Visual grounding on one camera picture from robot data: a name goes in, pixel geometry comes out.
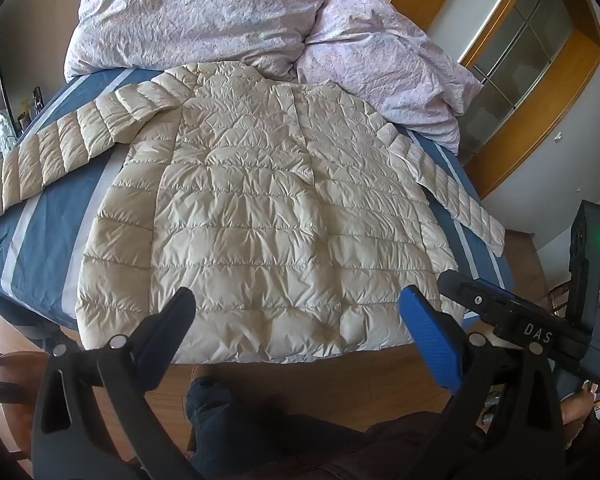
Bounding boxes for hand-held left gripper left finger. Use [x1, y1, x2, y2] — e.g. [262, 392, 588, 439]
[32, 287, 202, 480]

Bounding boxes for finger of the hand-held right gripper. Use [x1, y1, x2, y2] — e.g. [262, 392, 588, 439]
[437, 270, 513, 322]

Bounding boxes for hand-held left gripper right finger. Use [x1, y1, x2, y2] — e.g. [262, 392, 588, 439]
[399, 285, 567, 480]

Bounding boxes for cream quilted down jacket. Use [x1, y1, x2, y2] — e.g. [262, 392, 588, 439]
[0, 62, 507, 365]

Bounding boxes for person's right hand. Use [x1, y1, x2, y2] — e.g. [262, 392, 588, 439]
[561, 382, 600, 443]

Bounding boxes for wooden cabinet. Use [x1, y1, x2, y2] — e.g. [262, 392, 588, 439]
[504, 230, 552, 307]

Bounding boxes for blue striped bed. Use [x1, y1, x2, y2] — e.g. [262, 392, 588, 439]
[0, 71, 513, 333]

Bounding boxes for person's dark trouser leg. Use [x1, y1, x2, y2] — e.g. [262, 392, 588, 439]
[186, 375, 461, 480]

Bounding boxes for wooden chair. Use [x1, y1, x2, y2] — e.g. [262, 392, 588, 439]
[0, 342, 48, 463]

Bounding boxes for pink floral duvet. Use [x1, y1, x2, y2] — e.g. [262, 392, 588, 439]
[296, 0, 483, 157]

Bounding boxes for cluttered side shelf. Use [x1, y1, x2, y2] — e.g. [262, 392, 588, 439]
[0, 85, 47, 167]

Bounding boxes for pink floral pillow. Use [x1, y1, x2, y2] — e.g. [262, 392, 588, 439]
[64, 0, 337, 82]

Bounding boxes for wooden window frame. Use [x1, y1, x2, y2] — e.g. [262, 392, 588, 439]
[387, 0, 600, 200]

